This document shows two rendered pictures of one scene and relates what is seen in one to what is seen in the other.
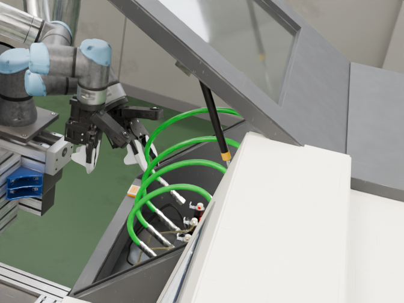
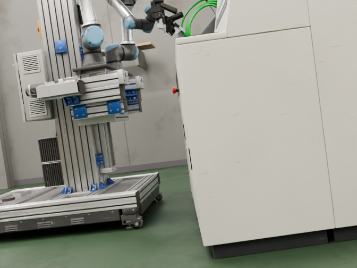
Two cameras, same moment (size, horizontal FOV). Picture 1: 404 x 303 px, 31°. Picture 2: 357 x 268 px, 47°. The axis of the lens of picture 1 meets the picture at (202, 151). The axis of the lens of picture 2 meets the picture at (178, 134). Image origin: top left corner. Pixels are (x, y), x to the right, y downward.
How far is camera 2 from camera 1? 199 cm
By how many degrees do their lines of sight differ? 27
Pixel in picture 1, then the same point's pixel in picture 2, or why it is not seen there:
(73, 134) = (155, 14)
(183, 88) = (163, 155)
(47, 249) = not seen: hidden behind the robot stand
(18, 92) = (116, 57)
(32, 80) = (128, 19)
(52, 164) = (138, 82)
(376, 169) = not seen: outside the picture
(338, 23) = not seen: hidden behind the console
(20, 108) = (118, 65)
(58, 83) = (138, 20)
